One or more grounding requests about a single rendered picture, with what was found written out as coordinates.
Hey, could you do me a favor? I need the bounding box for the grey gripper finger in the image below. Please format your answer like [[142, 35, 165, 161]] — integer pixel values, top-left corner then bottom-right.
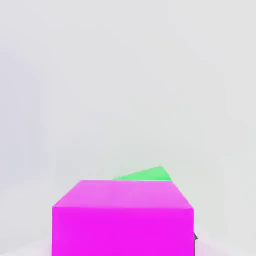
[[193, 231, 209, 256]]

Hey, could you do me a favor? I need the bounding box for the small magenta cube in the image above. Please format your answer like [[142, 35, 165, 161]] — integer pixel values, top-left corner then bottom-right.
[[51, 179, 195, 256]]

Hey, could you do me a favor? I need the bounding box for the small green cube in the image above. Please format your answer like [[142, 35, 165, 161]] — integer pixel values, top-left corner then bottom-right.
[[112, 165, 173, 182]]

